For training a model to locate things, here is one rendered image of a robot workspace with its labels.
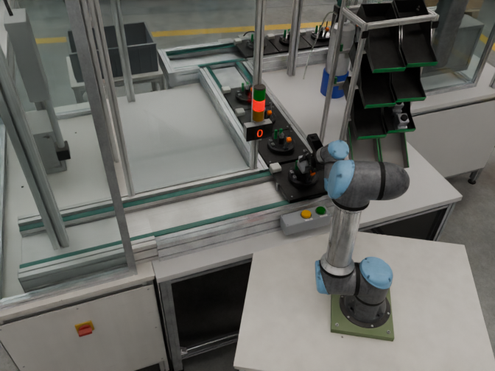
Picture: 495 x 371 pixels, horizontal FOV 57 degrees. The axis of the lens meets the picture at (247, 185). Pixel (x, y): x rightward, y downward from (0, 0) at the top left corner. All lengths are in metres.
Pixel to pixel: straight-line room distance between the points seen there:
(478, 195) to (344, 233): 2.54
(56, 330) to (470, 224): 2.78
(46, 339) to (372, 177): 1.45
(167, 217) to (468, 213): 2.40
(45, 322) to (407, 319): 1.39
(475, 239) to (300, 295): 1.96
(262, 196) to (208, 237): 0.35
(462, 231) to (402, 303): 1.73
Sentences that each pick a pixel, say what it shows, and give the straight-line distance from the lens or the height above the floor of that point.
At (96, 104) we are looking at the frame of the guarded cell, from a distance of 1.39.
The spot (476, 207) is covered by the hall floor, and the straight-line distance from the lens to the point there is 3.81.
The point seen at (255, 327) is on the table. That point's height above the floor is 0.86.
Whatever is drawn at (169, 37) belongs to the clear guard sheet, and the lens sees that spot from 1.73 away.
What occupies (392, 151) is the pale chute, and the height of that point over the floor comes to 1.05.
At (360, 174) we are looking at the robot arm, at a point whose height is 1.52.
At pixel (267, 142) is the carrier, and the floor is 0.99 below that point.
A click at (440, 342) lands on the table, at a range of 1.88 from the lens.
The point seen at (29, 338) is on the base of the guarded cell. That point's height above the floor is 0.67.
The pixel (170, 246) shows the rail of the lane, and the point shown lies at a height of 0.93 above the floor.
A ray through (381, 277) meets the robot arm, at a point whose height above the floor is 1.11.
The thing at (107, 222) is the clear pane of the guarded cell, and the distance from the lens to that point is 1.69.
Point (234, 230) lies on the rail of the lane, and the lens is 1.93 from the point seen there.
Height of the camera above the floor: 2.37
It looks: 42 degrees down
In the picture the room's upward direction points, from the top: 2 degrees clockwise
